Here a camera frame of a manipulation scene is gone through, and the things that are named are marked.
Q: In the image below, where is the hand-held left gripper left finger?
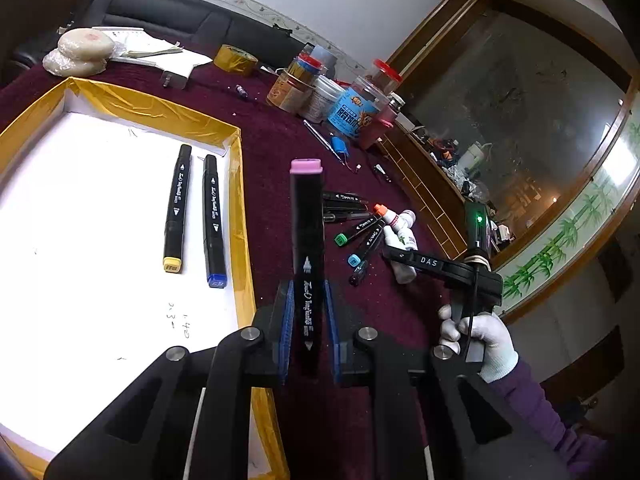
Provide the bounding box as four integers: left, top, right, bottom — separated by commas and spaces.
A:
44, 280, 296, 480

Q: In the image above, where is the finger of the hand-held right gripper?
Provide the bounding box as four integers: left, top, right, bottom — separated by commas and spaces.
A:
382, 247, 473, 287

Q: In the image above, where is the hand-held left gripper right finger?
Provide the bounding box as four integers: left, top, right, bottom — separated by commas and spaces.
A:
322, 280, 576, 480

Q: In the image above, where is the black marker pink cap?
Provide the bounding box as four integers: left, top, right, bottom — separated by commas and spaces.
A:
289, 158, 326, 377

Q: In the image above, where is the yellow taped white tray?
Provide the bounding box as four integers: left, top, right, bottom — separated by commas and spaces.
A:
0, 76, 291, 480

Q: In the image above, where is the person's right forearm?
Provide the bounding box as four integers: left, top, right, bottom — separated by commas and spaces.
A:
487, 357, 616, 478

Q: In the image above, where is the person's right hand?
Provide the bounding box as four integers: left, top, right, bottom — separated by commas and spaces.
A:
437, 305, 520, 383

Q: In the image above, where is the white bottle orange cap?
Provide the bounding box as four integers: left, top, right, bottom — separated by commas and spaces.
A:
372, 203, 417, 251

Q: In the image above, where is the black marker cyan cap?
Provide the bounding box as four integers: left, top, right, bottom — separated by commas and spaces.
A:
347, 225, 387, 268

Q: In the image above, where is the black marker green cap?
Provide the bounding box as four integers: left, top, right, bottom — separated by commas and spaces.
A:
334, 215, 385, 247

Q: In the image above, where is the bamboo print panel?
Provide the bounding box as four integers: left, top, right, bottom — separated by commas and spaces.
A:
500, 120, 640, 313

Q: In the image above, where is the black marker blue cap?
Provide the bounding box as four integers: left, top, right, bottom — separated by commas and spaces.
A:
202, 154, 228, 290

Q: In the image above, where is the black marker yellow cap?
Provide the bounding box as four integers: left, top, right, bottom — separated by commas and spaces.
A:
162, 144, 193, 275

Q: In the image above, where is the wooden framed glass cabinet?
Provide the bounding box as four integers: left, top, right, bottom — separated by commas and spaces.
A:
375, 0, 640, 321

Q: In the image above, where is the white plastic tub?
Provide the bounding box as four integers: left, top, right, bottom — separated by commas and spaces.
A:
301, 76, 347, 123

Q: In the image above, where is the orange label clear jar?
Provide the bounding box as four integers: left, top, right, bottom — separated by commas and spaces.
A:
266, 67, 313, 113

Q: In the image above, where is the yellow tape roll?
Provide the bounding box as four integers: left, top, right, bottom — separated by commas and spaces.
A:
213, 44, 259, 77

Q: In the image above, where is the white power adapter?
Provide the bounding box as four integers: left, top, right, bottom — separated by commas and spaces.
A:
161, 62, 194, 90

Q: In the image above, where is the stack of white papers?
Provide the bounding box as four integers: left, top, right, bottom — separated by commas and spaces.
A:
92, 25, 213, 68

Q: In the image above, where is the black leather sofa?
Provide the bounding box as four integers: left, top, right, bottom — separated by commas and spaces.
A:
10, 0, 311, 77

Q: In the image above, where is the wrapped round white cake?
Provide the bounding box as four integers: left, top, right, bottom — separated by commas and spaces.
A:
57, 27, 117, 59
42, 50, 108, 77

